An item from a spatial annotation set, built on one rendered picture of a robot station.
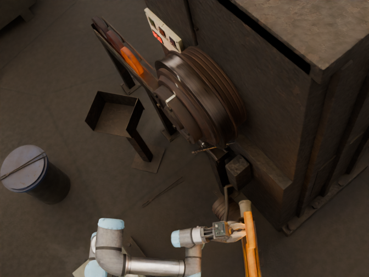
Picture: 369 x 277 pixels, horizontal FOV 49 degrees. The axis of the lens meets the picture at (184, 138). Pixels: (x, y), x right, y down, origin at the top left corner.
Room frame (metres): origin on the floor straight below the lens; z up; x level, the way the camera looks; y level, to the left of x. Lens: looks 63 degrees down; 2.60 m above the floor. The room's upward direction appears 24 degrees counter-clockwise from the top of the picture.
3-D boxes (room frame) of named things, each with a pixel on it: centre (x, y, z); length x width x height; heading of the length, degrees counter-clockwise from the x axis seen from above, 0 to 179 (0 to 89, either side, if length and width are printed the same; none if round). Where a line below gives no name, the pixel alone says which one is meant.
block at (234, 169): (0.68, -0.18, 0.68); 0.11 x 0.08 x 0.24; 107
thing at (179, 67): (0.90, -0.10, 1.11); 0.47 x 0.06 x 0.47; 17
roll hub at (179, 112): (0.87, -0.01, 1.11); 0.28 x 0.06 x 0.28; 17
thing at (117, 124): (1.31, 0.31, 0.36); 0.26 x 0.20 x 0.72; 52
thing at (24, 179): (1.38, 1.02, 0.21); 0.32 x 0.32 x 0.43
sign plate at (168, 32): (1.26, -0.11, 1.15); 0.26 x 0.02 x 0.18; 17
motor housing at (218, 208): (0.54, -0.07, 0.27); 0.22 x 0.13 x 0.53; 17
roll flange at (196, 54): (0.92, -0.18, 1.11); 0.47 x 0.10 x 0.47; 17
